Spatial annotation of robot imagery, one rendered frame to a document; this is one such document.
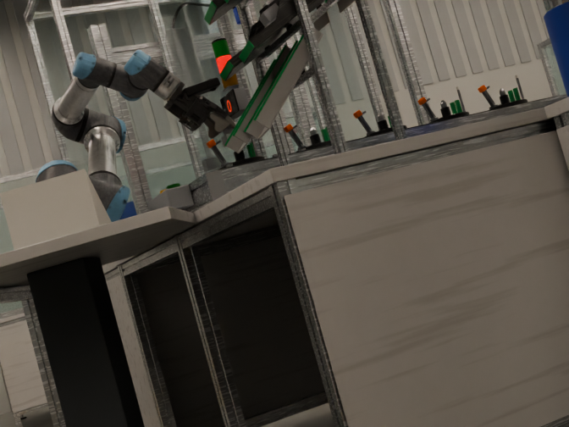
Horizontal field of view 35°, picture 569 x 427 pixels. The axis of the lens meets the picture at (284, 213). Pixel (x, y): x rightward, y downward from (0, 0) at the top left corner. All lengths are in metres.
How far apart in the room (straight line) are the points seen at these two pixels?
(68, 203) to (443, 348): 1.06
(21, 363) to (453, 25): 7.46
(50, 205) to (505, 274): 1.18
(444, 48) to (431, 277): 10.38
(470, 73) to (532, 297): 10.30
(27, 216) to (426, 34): 10.07
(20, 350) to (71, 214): 5.11
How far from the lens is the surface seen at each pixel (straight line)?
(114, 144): 2.97
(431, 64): 12.14
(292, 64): 2.23
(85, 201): 2.43
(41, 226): 2.47
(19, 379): 7.52
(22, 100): 10.87
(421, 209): 2.00
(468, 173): 2.09
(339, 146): 2.18
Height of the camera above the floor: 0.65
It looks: 4 degrees up
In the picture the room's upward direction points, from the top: 16 degrees counter-clockwise
